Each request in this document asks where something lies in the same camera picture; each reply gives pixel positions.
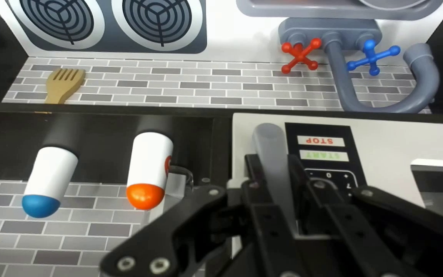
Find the white black toy kitchen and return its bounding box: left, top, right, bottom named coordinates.
left=0, top=0, right=443, bottom=277

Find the grey toy microwave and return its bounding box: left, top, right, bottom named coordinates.
left=229, top=113, right=443, bottom=277

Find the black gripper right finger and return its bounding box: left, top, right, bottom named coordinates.
left=288, top=153, right=443, bottom=277

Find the white shaker with blue tip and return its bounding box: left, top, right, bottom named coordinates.
left=20, top=145, right=80, bottom=221

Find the blue cross tap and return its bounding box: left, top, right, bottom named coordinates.
left=346, top=39, right=403, bottom=78

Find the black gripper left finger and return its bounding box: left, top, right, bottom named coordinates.
left=98, top=153, right=305, bottom=277

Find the red cross tap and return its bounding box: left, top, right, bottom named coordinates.
left=280, top=36, right=325, bottom=75

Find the white shaker with orange tip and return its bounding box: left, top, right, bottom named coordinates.
left=125, top=132, right=175, bottom=213

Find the grey toy faucet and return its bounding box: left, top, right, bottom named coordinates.
left=277, top=18, right=441, bottom=115

